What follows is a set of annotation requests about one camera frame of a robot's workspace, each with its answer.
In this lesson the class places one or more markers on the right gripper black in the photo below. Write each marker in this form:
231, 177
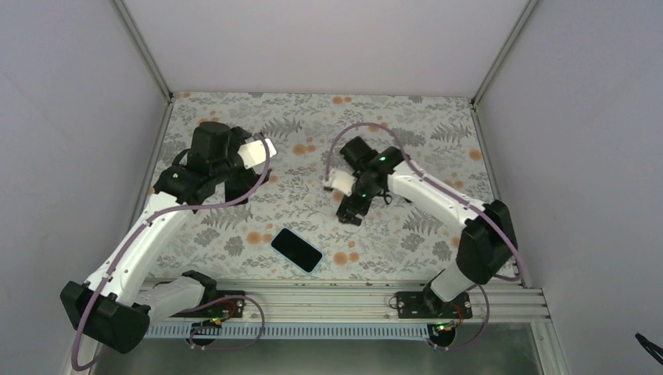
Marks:
350, 216

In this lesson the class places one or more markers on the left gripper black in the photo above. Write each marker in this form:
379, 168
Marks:
248, 181

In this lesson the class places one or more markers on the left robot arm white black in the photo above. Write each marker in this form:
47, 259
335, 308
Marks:
110, 305

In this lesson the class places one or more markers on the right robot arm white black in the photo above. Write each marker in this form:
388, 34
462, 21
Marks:
487, 238

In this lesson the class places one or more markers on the black phone in blue case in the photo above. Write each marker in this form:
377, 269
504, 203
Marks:
297, 250

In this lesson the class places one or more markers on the floral patterned table mat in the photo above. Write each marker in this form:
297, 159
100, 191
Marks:
394, 242

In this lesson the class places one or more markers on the black object at right edge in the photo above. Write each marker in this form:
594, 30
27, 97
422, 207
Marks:
655, 351

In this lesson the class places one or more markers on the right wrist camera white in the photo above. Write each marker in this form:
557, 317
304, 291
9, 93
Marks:
338, 180

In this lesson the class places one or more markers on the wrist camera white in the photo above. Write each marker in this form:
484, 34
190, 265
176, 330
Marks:
338, 180
252, 154

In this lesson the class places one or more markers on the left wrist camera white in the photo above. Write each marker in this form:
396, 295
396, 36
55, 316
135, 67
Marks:
252, 154

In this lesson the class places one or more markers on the left aluminium frame post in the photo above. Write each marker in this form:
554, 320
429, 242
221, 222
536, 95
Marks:
143, 49

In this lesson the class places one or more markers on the aluminium frame post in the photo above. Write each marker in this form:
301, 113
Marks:
510, 41
143, 49

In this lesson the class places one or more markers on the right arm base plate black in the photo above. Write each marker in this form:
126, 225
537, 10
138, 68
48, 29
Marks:
411, 305

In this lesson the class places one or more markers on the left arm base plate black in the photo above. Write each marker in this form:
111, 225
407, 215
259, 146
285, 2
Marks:
228, 308

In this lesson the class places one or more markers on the aluminium rail front frame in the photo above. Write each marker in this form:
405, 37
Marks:
355, 301

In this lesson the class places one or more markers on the slotted grey cable duct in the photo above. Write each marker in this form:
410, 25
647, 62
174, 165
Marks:
341, 331

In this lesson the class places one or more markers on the right aluminium frame post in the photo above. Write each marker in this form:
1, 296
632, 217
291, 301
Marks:
510, 41

